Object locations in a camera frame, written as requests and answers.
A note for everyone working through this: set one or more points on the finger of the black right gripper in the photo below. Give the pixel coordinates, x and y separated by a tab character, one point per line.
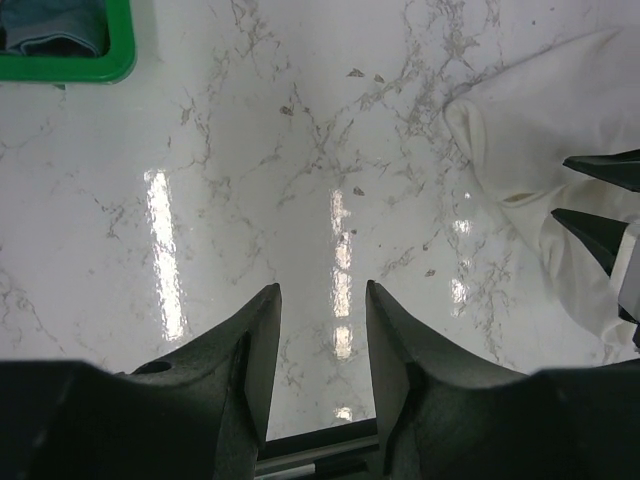
601	236
622	169

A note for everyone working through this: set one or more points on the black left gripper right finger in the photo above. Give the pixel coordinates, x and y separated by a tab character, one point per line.
442	412

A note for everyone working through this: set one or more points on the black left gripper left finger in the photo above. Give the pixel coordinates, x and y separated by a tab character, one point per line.
202	411

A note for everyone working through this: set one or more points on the white t shirt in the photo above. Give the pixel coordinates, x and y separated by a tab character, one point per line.
579	99

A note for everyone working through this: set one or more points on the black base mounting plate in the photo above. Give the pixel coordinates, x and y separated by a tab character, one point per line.
349	451

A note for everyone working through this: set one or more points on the green plastic basket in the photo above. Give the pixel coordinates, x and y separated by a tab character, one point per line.
116	63

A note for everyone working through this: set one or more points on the light blue t shirt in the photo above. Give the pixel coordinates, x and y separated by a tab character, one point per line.
54	28

